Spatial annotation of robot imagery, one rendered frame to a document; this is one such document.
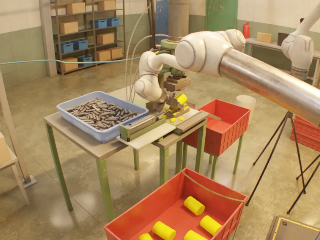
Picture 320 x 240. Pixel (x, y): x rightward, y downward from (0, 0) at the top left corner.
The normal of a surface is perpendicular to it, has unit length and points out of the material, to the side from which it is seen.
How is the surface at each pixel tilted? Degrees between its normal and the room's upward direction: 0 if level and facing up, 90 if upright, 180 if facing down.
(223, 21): 90
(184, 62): 85
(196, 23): 90
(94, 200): 0
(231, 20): 90
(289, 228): 0
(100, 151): 0
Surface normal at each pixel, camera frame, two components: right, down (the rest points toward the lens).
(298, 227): 0.00, -0.89
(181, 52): -0.77, 0.27
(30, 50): 0.75, 0.30
